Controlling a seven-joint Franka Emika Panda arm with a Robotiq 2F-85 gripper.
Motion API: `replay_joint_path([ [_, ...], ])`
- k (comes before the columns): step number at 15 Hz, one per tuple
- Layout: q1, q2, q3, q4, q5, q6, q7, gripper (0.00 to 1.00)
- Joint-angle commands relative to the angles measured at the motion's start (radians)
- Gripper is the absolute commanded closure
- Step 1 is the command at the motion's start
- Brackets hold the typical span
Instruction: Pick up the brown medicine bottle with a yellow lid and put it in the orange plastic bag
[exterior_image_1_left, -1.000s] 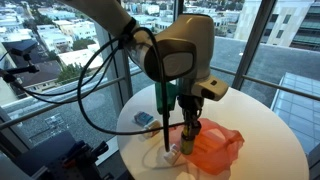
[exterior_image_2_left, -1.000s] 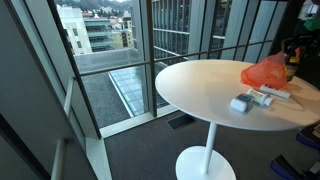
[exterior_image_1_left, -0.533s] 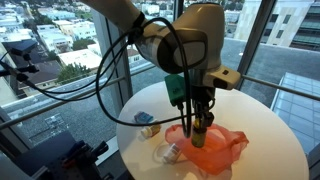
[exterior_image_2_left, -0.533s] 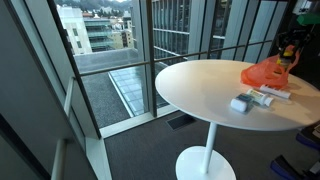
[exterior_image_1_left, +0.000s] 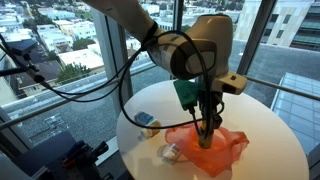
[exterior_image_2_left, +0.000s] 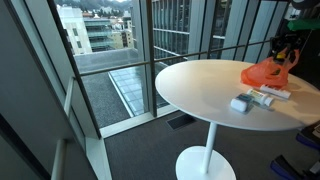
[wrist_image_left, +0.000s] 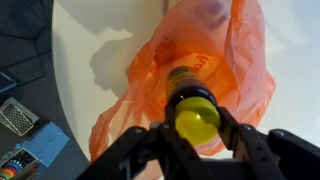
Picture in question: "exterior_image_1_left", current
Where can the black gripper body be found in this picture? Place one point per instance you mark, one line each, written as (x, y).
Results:
(210, 103)

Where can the brown medicine bottle yellow lid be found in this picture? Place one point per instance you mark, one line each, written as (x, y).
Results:
(206, 141)

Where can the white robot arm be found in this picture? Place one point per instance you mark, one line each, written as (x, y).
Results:
(186, 50)

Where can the orange plastic bag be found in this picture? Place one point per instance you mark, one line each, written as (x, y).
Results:
(226, 150)

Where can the white tube with barcode label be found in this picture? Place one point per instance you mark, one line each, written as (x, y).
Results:
(171, 152)

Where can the clear plastic box blue contents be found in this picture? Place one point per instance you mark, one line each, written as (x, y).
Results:
(144, 117)

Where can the dark window mullion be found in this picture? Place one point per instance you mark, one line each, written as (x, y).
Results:
(255, 33)

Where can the grey window mullion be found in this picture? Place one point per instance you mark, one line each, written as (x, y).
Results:
(113, 56)

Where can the metal window railing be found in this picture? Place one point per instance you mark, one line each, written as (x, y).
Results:
(60, 103)

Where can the black equipment cart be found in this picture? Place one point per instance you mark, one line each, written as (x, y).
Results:
(56, 156)

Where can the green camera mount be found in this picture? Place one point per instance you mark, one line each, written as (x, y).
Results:
(185, 93)

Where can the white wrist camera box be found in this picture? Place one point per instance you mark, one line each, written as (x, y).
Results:
(230, 83)

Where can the black camera on stand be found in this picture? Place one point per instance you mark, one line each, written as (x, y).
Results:
(20, 53)

